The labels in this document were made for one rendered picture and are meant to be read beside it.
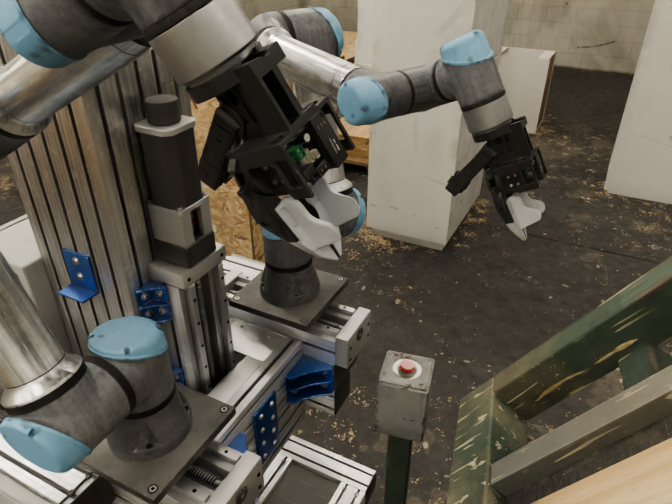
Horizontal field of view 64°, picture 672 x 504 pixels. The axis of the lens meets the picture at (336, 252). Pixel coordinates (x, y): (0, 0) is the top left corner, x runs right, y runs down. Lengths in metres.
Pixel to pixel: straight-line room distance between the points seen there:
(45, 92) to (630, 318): 1.05
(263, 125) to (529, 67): 5.41
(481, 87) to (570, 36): 8.09
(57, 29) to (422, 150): 2.94
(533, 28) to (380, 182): 5.88
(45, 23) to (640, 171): 4.49
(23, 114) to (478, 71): 0.65
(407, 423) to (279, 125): 1.02
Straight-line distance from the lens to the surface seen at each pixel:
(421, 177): 3.40
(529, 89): 5.85
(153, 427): 1.02
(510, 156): 0.96
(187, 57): 0.44
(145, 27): 0.45
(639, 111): 4.61
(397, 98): 0.92
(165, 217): 1.08
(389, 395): 1.31
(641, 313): 1.20
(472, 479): 1.22
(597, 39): 8.98
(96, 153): 1.00
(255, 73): 0.42
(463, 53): 0.92
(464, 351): 2.83
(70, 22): 0.49
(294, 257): 1.27
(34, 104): 0.78
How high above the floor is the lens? 1.84
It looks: 31 degrees down
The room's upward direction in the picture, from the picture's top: straight up
